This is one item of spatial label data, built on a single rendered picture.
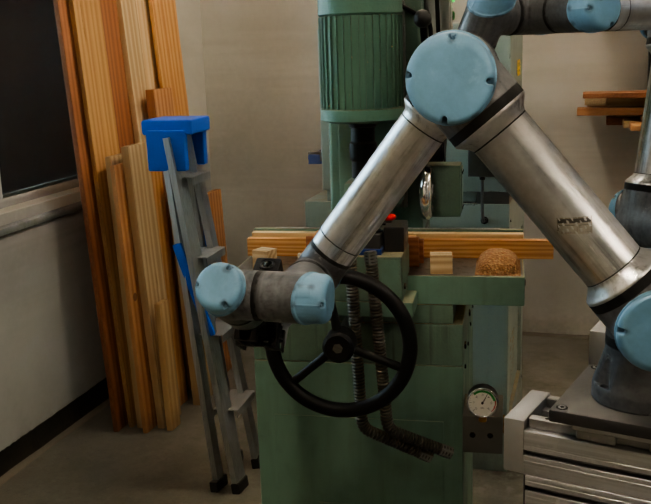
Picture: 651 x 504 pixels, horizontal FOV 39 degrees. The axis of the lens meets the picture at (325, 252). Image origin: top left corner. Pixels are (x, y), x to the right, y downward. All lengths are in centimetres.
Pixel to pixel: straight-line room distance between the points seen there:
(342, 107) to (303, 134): 253
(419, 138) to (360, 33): 56
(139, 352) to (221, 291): 205
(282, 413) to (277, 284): 70
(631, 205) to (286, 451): 88
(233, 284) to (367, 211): 23
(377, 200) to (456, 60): 29
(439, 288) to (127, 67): 205
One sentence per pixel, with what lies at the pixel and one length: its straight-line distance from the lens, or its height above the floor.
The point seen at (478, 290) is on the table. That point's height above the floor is 87.
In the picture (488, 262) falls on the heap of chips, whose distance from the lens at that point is 184.
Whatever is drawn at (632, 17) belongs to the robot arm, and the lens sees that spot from 167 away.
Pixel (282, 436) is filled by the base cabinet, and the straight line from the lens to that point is 199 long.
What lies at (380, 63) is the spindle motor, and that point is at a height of 132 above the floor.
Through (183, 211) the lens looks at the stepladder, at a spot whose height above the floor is 89.
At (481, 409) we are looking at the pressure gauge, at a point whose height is 65.
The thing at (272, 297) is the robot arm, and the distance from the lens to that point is 131.
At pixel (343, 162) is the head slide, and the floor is 110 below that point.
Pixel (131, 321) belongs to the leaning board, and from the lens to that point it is 330.
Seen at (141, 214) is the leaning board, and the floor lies 80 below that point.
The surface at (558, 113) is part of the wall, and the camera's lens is 420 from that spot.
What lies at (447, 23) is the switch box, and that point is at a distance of 220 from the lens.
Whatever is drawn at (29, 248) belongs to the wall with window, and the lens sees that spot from 325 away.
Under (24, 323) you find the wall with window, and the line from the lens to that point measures 325.
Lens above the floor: 135
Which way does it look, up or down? 13 degrees down
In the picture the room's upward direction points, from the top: 2 degrees counter-clockwise
